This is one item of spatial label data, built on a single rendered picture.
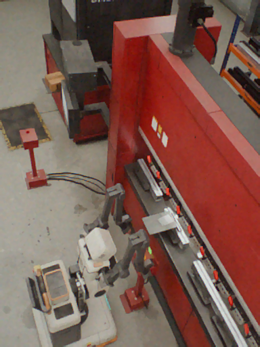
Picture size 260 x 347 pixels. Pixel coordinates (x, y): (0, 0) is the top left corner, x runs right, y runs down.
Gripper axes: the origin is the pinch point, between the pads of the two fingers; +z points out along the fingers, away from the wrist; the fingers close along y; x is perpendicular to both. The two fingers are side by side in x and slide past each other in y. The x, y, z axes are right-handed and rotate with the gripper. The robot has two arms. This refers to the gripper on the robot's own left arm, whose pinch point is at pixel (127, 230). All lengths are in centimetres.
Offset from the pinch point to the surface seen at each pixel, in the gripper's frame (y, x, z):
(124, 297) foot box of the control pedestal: -15, 46, 87
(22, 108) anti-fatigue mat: 310, 74, 72
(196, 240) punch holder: -41, -47, -5
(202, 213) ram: -36, -60, -31
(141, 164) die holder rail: 71, -39, 23
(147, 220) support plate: 3.7, -18.8, 9.1
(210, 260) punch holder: -60, -48, -7
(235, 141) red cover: -40, -95, -98
